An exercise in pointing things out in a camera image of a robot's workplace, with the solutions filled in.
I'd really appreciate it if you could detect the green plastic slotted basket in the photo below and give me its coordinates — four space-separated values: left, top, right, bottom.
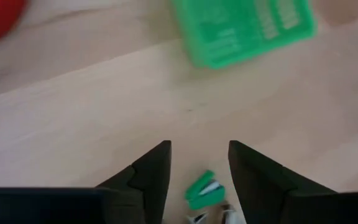
172 0 319 70

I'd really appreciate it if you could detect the green stapler remover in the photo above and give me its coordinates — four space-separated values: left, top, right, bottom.
184 169 227 211

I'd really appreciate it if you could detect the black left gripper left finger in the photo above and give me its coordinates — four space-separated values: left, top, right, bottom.
0 139 172 224

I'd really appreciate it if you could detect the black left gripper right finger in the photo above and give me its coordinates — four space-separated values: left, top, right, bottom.
227 139 358 224

